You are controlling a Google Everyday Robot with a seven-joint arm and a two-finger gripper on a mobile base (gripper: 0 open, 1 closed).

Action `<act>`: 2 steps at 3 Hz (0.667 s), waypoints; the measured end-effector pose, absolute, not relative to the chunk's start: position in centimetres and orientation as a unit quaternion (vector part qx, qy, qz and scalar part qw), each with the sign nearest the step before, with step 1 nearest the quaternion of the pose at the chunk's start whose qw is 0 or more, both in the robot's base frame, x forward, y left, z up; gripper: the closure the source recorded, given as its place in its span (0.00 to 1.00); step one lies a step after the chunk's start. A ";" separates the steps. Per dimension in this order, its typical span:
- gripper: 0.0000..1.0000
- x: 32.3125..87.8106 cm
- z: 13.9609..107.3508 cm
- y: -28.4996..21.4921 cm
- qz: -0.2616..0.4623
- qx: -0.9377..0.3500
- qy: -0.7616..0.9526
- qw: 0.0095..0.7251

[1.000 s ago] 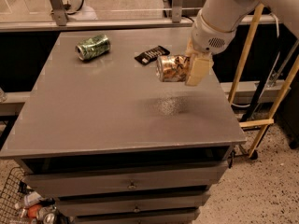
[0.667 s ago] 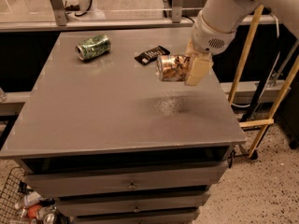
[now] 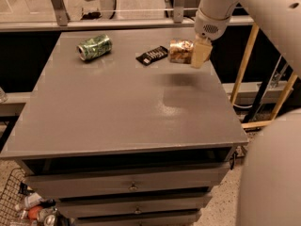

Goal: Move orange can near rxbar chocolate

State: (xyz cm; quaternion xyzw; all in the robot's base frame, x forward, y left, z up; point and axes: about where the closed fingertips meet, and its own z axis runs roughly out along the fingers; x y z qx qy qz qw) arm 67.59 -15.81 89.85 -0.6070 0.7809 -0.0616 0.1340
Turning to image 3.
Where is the grey metal railing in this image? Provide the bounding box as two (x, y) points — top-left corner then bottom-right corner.
(0, 0), (254, 34)

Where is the silver can in basket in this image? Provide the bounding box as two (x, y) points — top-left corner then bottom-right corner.
(43, 215), (57, 226)

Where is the wire basket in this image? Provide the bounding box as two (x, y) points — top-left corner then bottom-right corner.
(0, 168), (34, 226)

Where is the black rxbar chocolate wrapper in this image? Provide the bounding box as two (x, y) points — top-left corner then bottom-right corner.
(136, 46), (168, 66)

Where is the crushed green soda can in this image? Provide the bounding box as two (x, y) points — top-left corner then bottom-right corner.
(77, 34), (112, 61)

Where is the white bottle in basket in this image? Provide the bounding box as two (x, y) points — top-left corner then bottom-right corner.
(14, 193), (43, 211)

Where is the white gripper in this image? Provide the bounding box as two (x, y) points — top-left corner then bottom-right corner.
(191, 8), (233, 69)

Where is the wooden easel frame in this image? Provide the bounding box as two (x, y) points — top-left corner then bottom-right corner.
(230, 24), (298, 128)

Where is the orange item in basket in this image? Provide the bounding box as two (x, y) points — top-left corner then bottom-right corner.
(28, 205), (43, 219)

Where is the grey drawer cabinet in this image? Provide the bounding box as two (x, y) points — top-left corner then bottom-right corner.
(1, 28), (247, 226)

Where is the crushed orange soda can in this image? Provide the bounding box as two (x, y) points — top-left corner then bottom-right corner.
(168, 40), (194, 64)

